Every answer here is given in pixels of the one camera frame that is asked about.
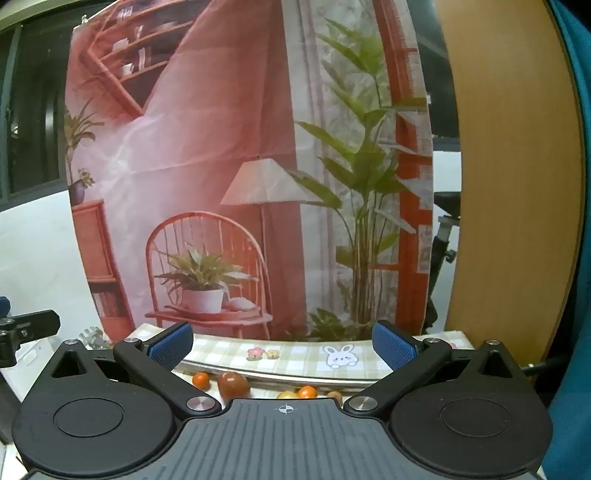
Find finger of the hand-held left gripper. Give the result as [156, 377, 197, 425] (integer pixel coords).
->
[0, 296, 61, 367]

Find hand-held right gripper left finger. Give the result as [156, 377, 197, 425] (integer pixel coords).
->
[46, 322, 222, 418]

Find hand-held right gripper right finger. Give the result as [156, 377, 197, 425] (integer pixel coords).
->
[342, 320, 525, 418]

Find orange-red apple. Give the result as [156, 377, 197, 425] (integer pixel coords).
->
[217, 371, 252, 400]

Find checked bunny tablecloth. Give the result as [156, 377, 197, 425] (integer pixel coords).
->
[127, 323, 476, 402]

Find teal cloth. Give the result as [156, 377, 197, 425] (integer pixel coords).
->
[545, 0, 591, 480]

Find wooden board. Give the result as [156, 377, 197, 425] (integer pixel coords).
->
[436, 0, 585, 370]

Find dark window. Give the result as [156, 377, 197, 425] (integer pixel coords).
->
[0, 23, 70, 204]

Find printed room backdrop cloth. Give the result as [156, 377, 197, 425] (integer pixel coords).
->
[65, 0, 435, 344]

